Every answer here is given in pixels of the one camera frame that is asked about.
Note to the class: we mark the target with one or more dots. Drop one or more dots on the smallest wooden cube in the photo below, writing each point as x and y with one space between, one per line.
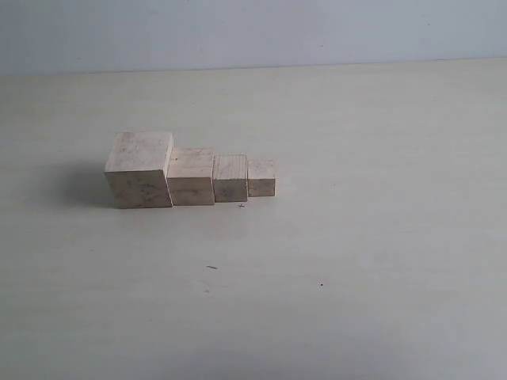
261 178

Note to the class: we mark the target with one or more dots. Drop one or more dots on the third largest wooden cube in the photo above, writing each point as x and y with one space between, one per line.
229 178

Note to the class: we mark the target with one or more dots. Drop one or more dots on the second largest wooden cube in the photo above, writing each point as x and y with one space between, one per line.
190 176

